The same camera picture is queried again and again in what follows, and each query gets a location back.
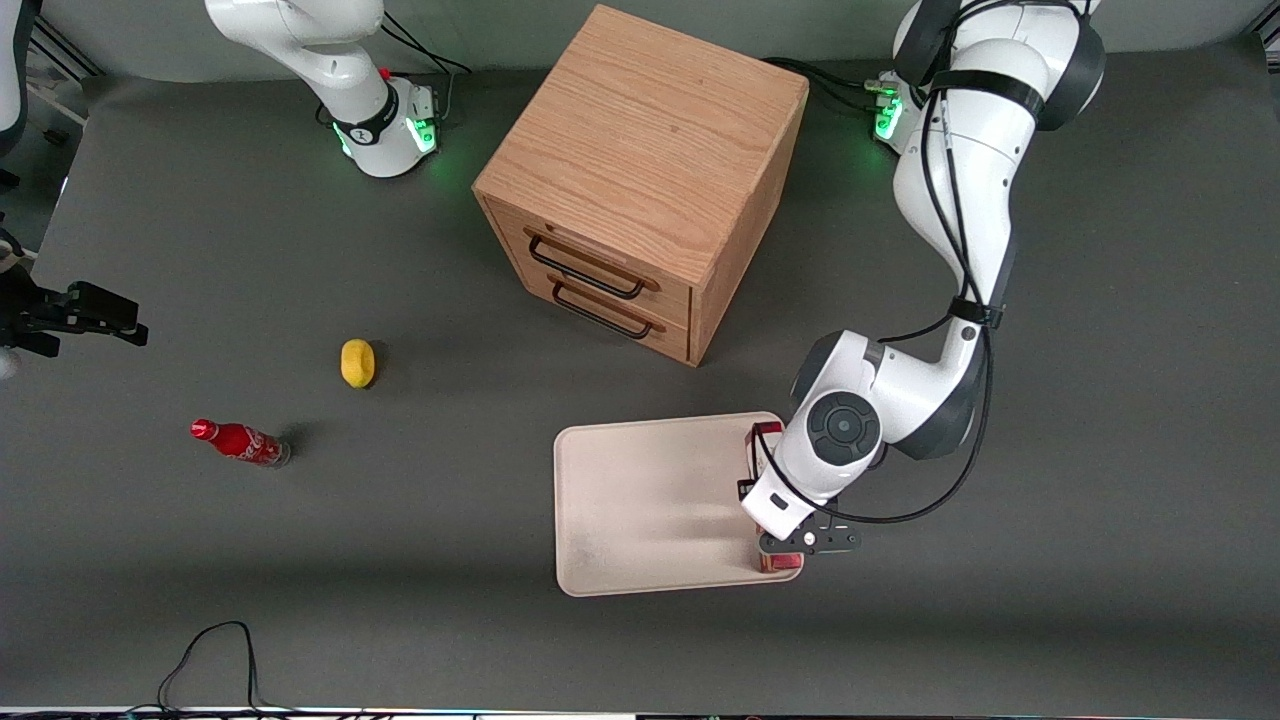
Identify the black arm base cable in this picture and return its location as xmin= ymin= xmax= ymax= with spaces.
xmin=378 ymin=10 xmax=474 ymax=127
xmin=762 ymin=55 xmax=898 ymax=117

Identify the black right arm base cable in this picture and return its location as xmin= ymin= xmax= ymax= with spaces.
xmin=378 ymin=10 xmax=474 ymax=127

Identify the metal frame strut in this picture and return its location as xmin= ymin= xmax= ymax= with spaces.
xmin=28 ymin=15 xmax=107 ymax=87

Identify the black left arm base cable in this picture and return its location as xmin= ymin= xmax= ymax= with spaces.
xmin=762 ymin=55 xmax=898 ymax=117

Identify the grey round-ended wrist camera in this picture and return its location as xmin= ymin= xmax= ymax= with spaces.
xmin=757 ymin=522 xmax=863 ymax=557

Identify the wooden drawer cabinet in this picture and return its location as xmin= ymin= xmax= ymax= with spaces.
xmin=472 ymin=4 xmax=811 ymax=368

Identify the beige plastic tray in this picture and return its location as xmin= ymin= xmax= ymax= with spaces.
xmin=553 ymin=411 xmax=805 ymax=598

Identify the yellow lemon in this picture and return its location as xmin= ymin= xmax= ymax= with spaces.
xmin=340 ymin=338 xmax=377 ymax=389

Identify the black wire drawer handle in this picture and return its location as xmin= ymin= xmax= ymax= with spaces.
xmin=526 ymin=231 xmax=649 ymax=301
xmin=550 ymin=279 xmax=657 ymax=341

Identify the red cola bottle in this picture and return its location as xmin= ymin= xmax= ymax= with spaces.
xmin=190 ymin=418 xmax=292 ymax=470

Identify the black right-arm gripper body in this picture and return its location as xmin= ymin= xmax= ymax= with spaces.
xmin=0 ymin=266 xmax=69 ymax=334

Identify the red cookie box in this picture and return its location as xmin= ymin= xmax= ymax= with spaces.
xmin=745 ymin=422 xmax=804 ymax=578

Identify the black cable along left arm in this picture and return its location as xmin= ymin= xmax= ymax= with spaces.
xmin=752 ymin=0 xmax=1001 ymax=527

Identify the thin black looped cable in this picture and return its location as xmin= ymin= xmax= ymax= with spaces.
xmin=155 ymin=620 xmax=296 ymax=717

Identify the wooden drawer front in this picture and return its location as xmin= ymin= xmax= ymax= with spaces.
xmin=486 ymin=198 xmax=694 ymax=323
xmin=498 ymin=252 xmax=693 ymax=364

